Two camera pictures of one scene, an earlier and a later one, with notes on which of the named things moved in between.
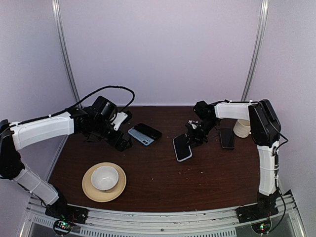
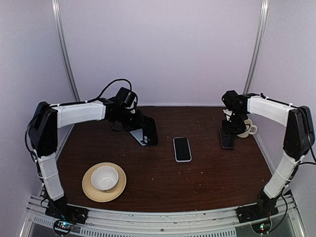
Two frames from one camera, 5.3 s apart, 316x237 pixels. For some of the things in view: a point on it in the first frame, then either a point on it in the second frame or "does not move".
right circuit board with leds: [262, 227] does not move
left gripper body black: [99, 131] to [130, 122]
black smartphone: [182, 150] does not move
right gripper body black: [200, 134] to [236, 125]
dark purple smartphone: [226, 138] does not move
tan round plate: [97, 195] does not move
